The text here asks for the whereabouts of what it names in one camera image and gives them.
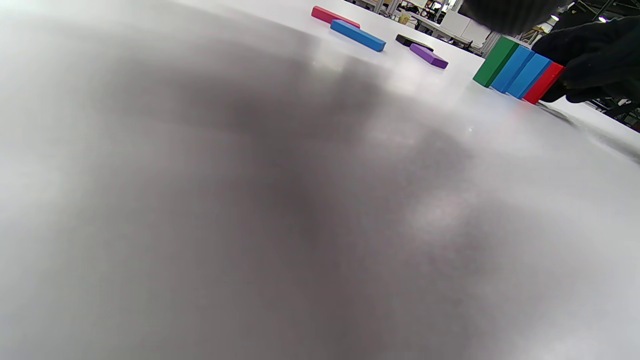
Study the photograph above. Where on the green domino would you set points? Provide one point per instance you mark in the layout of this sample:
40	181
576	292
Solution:
492	62

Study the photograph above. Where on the blue domino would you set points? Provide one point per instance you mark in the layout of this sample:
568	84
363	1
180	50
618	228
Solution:
532	75
515	67
357	35

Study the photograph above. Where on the yellow paper cup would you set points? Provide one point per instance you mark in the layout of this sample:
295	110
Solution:
404	18

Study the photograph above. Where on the purple domino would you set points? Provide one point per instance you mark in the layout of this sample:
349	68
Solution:
429	56

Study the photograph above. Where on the pink domino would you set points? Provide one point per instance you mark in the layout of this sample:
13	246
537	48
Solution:
334	16

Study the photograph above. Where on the black domino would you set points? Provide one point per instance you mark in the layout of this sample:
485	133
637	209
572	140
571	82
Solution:
410	40

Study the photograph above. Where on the person's right hand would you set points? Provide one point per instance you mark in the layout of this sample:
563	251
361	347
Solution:
600	60

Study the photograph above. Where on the person's left hand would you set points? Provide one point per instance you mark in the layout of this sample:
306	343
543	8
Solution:
510	15

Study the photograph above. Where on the red domino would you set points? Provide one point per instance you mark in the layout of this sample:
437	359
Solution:
545	82

